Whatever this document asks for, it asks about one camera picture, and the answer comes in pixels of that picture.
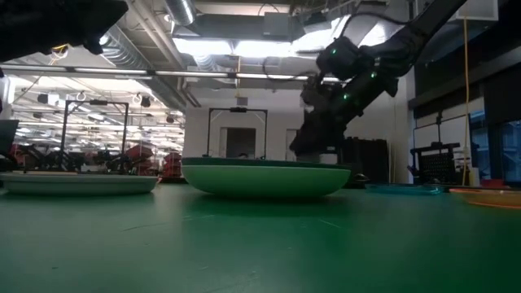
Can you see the orange translucent plastic plate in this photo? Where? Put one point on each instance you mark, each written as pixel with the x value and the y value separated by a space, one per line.
pixel 488 197

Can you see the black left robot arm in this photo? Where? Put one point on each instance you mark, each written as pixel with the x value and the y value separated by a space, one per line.
pixel 40 24

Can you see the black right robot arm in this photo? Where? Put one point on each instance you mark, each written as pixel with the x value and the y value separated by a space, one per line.
pixel 390 53

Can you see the red equipment stack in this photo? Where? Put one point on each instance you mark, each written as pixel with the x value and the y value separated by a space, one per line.
pixel 173 164
pixel 140 156

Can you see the dark cabinet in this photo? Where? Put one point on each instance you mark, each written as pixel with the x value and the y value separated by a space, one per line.
pixel 366 160

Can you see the blue translucent plastic plate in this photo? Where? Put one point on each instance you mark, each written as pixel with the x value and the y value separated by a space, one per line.
pixel 403 189

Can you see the black perforated equipment cart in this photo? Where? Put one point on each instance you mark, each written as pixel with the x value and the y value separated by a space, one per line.
pixel 437 164

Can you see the long ceiling light bar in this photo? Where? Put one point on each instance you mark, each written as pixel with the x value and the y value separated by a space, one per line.
pixel 122 72

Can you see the pale grey plastic plate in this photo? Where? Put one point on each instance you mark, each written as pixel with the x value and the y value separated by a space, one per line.
pixel 77 184

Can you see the dark monitor screen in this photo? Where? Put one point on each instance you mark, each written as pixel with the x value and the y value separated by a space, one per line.
pixel 8 136

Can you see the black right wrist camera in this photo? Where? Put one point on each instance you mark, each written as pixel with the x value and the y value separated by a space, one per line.
pixel 312 93

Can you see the black metal frame stand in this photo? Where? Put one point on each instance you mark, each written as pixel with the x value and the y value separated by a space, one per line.
pixel 65 134
pixel 237 110

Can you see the silver ventilation duct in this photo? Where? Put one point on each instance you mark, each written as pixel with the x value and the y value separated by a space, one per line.
pixel 181 11

